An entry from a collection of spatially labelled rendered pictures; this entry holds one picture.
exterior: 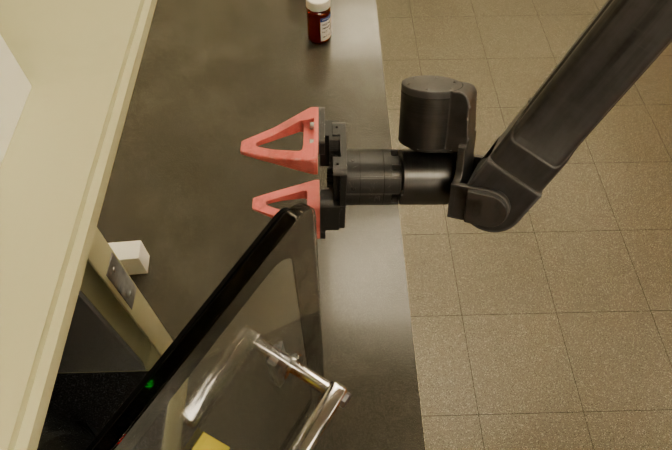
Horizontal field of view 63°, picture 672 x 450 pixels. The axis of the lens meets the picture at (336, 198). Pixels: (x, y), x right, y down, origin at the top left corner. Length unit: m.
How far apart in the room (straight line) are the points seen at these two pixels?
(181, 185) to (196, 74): 0.26
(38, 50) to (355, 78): 0.85
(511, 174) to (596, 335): 1.46
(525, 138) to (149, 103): 0.73
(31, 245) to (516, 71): 2.49
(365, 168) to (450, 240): 1.44
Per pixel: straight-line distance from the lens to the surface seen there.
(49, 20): 0.26
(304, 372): 0.47
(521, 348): 1.85
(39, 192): 0.20
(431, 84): 0.53
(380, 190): 0.54
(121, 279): 0.53
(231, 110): 1.01
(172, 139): 0.99
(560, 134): 0.50
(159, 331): 0.65
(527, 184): 0.52
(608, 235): 2.16
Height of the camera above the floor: 1.65
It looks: 55 degrees down
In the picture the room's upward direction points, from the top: straight up
